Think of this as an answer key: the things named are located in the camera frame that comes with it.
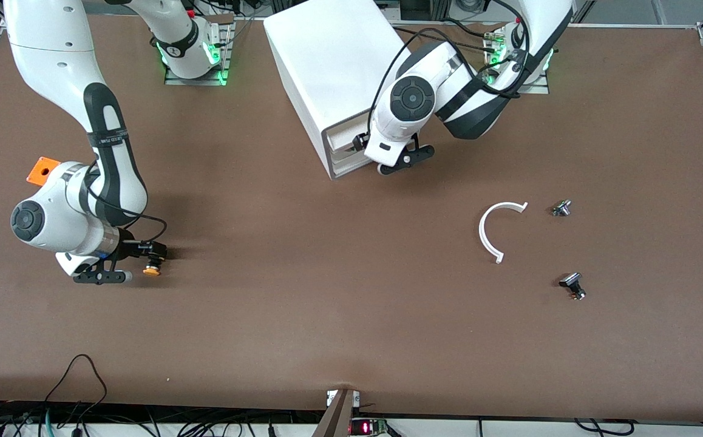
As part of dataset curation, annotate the white drawer cabinet shell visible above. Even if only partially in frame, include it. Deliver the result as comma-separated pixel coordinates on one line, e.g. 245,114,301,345
263,0,413,180

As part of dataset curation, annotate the black capped button part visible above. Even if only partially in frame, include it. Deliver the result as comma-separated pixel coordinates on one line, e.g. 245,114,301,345
558,273,587,301

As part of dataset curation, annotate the orange box with hole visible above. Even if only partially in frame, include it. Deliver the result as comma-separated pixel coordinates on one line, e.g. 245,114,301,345
26,157,62,186

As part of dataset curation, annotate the brown wedge beam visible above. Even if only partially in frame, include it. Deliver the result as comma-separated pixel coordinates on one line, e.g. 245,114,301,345
311,388,355,437

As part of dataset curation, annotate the device with red display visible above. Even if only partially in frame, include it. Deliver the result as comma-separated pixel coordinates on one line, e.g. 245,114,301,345
350,418,389,437

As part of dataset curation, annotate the thin black looped cable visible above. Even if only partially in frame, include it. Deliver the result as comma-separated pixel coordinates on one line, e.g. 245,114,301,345
44,353,109,425

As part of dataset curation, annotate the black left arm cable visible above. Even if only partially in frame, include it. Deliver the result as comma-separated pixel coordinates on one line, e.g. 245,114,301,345
368,0,531,137

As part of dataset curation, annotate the white C-shaped plastic ring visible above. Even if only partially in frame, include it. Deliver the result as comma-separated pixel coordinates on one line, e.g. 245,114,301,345
478,201,529,265

